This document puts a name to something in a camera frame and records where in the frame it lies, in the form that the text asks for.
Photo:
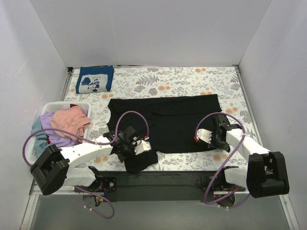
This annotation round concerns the lilac t shirt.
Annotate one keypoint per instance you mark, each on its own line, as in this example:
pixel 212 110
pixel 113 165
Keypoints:
pixel 55 138

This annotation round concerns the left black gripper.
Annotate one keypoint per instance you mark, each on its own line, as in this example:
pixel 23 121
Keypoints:
pixel 128 152

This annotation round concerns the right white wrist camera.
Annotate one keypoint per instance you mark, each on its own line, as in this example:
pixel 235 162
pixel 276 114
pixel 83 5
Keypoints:
pixel 203 135

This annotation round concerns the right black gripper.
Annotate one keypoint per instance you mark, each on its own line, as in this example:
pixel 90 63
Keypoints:
pixel 218 140

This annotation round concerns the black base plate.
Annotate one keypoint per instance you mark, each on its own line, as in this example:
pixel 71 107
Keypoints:
pixel 152 185

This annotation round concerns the aluminium frame rail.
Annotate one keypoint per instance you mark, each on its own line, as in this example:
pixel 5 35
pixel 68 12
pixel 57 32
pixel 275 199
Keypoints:
pixel 66 210

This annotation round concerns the folded blue printed t shirt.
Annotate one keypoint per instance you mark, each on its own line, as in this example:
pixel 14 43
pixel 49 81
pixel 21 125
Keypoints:
pixel 94 79

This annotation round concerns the black t shirt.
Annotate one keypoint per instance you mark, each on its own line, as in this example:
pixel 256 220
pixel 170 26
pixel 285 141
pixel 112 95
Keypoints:
pixel 169 122

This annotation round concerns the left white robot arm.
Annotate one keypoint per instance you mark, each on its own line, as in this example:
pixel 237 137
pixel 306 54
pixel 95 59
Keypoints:
pixel 58 167

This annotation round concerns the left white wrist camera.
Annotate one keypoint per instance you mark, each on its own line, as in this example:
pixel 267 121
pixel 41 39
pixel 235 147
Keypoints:
pixel 142 145

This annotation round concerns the pink t shirt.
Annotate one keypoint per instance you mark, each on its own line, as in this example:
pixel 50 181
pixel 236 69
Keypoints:
pixel 72 120

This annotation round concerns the floral table cloth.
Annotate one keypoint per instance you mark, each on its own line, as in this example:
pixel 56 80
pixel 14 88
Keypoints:
pixel 152 82

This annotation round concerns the white laundry basket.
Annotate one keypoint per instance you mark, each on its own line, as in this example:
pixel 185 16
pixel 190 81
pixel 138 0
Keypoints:
pixel 29 151

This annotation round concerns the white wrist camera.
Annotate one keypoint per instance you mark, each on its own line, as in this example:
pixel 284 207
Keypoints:
pixel 142 145
pixel 203 135

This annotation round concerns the light blue t shirt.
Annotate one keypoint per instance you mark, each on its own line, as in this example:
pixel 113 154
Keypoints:
pixel 40 143

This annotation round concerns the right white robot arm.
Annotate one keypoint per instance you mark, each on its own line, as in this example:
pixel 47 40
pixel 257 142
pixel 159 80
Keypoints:
pixel 266 174

